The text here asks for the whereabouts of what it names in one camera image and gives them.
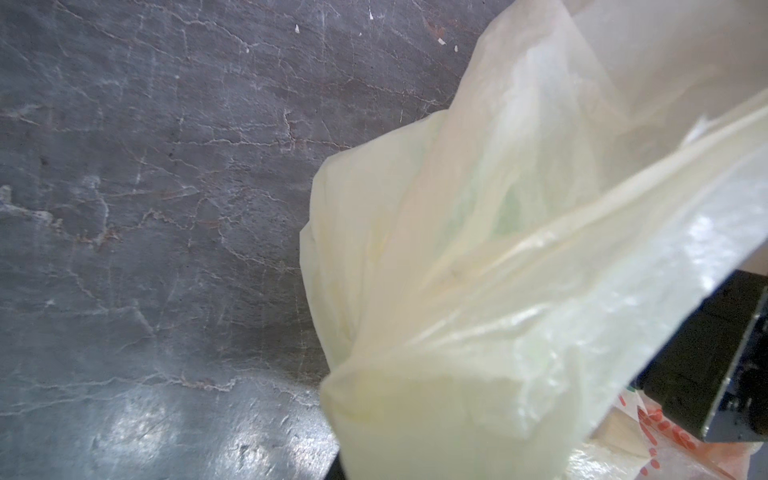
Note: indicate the cream printed plastic bag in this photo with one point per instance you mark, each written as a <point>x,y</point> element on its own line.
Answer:
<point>486,280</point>

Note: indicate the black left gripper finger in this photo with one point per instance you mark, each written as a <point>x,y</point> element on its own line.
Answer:
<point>335,471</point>

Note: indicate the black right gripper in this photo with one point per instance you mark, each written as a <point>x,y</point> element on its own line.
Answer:
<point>710,378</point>

